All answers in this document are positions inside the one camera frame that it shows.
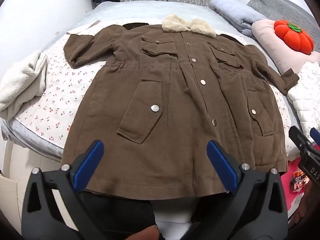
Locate grey quilted cushion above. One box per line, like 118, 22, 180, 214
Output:
246, 0, 320, 28

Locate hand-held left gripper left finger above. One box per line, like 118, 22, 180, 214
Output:
21, 140, 104, 240

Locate person's black pants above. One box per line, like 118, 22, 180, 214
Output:
80, 191, 250, 240

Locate white quilted blanket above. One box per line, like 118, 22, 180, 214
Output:
286, 61, 320, 140

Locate light blue folded quilt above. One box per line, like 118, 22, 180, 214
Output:
209, 0, 269, 39

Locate pink bag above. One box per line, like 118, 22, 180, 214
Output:
280, 152, 310, 208

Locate orange snack packet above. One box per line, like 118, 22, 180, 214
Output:
291, 171, 310, 193

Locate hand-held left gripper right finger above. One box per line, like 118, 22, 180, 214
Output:
206, 140, 289, 240

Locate cherry print sheet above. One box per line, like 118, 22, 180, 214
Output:
14, 21, 295, 155

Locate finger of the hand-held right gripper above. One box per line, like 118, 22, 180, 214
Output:
309, 127, 320, 152
289, 125, 312, 153

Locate white fleece blanket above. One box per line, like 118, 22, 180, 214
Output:
0, 50, 49, 120

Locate red pumpkin plush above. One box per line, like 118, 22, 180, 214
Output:
274, 20, 314, 55

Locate pink pillow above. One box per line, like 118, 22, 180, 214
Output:
251, 19, 320, 74

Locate brown coat with fur collar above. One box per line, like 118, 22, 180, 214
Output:
61, 14, 300, 200

